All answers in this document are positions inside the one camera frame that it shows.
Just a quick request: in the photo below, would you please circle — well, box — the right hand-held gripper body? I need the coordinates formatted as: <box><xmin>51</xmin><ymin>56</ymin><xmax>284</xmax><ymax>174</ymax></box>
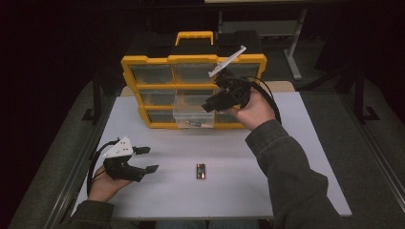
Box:
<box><xmin>208</xmin><ymin>45</ymin><xmax>252</xmax><ymax>112</ymax></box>

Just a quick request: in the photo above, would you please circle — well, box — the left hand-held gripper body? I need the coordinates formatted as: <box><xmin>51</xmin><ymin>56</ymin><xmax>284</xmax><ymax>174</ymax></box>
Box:
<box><xmin>102</xmin><ymin>136</ymin><xmax>145</xmax><ymax>183</ymax></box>

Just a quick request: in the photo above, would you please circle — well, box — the clear plastic drawer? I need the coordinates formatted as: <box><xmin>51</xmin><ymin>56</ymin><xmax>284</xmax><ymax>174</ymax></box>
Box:
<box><xmin>172</xmin><ymin>94</ymin><xmax>217</xmax><ymax>129</ymax></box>

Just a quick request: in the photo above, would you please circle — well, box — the yellow and black drawer organizer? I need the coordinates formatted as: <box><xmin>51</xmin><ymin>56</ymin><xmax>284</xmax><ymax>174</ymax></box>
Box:
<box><xmin>120</xmin><ymin>30</ymin><xmax>267</xmax><ymax>131</ymax></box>

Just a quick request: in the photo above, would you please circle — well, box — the person's right hand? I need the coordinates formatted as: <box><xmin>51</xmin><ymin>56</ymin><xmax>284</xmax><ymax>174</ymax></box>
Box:
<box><xmin>223</xmin><ymin>89</ymin><xmax>276</xmax><ymax>132</ymax></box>

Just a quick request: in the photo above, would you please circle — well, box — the person's left hand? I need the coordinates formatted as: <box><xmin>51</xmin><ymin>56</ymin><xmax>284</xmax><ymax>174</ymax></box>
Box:
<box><xmin>88</xmin><ymin>173</ymin><xmax>133</xmax><ymax>203</ymax></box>

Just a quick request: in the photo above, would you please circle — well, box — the set of clear organizer drawers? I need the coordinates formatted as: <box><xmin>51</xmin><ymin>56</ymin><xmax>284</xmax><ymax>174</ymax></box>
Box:
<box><xmin>131</xmin><ymin>63</ymin><xmax>261</xmax><ymax>124</ymax></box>

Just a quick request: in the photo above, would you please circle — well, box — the black metal stand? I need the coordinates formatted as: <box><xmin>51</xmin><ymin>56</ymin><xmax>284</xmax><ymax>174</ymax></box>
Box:
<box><xmin>81</xmin><ymin>72</ymin><xmax>103</xmax><ymax>124</ymax></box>
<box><xmin>353</xmin><ymin>66</ymin><xmax>381</xmax><ymax>124</ymax></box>

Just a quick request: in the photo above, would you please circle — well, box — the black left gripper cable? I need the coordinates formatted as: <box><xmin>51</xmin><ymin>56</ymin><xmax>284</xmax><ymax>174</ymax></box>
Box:
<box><xmin>86</xmin><ymin>137</ymin><xmax>120</xmax><ymax>196</ymax></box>

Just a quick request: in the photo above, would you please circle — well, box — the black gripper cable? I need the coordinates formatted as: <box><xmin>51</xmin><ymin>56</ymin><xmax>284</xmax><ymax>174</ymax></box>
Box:
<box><xmin>245</xmin><ymin>75</ymin><xmax>283</xmax><ymax>125</ymax></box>
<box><xmin>86</xmin><ymin>137</ymin><xmax>120</xmax><ymax>196</ymax></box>

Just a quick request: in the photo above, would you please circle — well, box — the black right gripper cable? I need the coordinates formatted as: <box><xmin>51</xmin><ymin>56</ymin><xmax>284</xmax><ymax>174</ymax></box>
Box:
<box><xmin>245</xmin><ymin>75</ymin><xmax>283</xmax><ymax>125</ymax></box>

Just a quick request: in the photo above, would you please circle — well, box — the aluminium frame rail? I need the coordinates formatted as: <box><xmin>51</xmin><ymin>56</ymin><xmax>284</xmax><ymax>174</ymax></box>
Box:
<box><xmin>47</xmin><ymin>94</ymin><xmax>116</xmax><ymax>229</ymax></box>
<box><xmin>340</xmin><ymin>94</ymin><xmax>405</xmax><ymax>204</ymax></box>

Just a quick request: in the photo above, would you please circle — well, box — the white metal desk frame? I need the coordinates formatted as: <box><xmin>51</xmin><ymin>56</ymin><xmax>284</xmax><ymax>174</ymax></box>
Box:
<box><xmin>203</xmin><ymin>0</ymin><xmax>352</xmax><ymax>81</ymax></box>

